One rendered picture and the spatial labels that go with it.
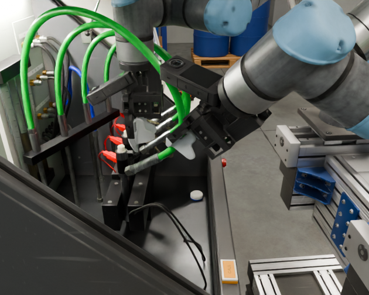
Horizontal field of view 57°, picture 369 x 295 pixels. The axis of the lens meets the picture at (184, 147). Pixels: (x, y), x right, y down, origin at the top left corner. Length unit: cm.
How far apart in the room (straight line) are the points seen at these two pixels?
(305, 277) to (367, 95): 141
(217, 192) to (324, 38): 62
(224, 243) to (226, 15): 47
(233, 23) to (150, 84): 21
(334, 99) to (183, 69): 23
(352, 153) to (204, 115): 78
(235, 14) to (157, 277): 44
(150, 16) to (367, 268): 66
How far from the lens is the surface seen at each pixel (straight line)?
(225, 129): 52
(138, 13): 68
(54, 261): 55
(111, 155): 85
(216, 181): 97
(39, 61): 110
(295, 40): 39
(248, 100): 45
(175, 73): 53
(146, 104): 73
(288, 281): 174
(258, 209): 243
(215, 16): 62
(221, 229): 82
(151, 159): 67
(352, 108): 44
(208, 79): 52
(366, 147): 125
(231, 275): 71
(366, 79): 44
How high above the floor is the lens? 150
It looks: 29 degrees down
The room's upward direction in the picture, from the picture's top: straight up
